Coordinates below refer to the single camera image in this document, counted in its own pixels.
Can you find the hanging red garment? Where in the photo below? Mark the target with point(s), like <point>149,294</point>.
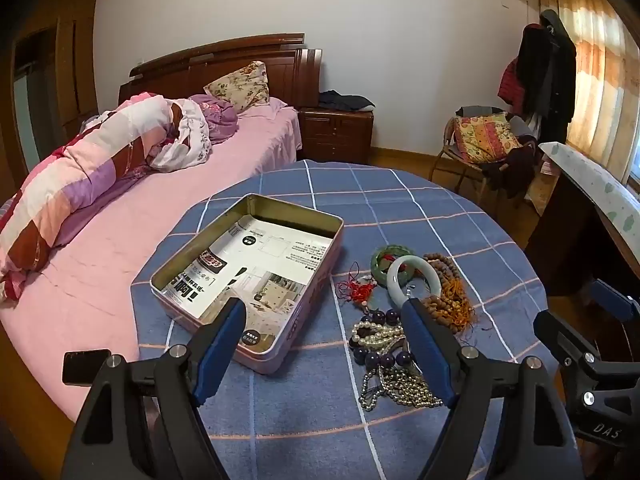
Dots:
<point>510,85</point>

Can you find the purple blanket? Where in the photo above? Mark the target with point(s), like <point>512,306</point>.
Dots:
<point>222,120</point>

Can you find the dark green jade bangle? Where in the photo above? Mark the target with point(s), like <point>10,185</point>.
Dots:
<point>376,262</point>

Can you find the printed paper liner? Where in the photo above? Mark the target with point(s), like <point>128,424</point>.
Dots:
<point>280,260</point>

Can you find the yellow curtain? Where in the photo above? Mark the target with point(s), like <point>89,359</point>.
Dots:
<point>600,60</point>

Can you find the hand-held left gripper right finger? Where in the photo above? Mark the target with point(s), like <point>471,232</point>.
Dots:
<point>425,350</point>

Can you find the yellow patterned cushion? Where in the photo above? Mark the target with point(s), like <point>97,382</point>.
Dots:
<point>485,137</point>

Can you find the pale patterned desk cover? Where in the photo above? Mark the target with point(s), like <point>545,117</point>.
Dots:
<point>595,185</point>

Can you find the hanging black coat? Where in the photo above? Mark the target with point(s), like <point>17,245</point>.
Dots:
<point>550,70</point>

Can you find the pale jade bangle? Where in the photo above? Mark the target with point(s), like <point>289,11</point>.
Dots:
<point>430,267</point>

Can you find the wooden nightstand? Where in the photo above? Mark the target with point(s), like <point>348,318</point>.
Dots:
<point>335,135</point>

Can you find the dark folded clothes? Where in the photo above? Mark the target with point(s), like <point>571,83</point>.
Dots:
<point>345,100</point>

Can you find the wooden wardrobe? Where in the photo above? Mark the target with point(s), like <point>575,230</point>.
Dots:
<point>65,60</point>

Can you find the dark wooden desk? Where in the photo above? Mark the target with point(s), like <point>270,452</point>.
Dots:
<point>565,240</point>

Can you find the wooden chair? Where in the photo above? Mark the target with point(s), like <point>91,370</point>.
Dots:
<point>475,109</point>

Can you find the pink patchwork quilt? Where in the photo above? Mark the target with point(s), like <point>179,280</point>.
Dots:
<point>75,180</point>

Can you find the black phone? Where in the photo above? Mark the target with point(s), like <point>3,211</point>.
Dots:
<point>85,366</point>

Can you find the wooden headboard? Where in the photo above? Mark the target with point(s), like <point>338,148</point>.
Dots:
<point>200,65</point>

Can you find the rectangular metal tin box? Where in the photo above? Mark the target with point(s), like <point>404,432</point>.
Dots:
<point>310,305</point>

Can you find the bed with pink sheet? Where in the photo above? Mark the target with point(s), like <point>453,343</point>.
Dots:
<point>125,240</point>

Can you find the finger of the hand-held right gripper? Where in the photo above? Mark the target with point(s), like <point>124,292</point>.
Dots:
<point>555,332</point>
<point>607,297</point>

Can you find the dark garment on chair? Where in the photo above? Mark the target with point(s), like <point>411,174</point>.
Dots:
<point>515,170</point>

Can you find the red knot charm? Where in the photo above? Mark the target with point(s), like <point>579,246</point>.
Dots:
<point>362,292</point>

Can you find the blue checked tablecloth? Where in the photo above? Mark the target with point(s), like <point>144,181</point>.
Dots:
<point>400,200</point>

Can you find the floral pillow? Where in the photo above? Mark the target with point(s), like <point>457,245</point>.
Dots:
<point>240,85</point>

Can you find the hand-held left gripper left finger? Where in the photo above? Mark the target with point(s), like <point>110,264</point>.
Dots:
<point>220,355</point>

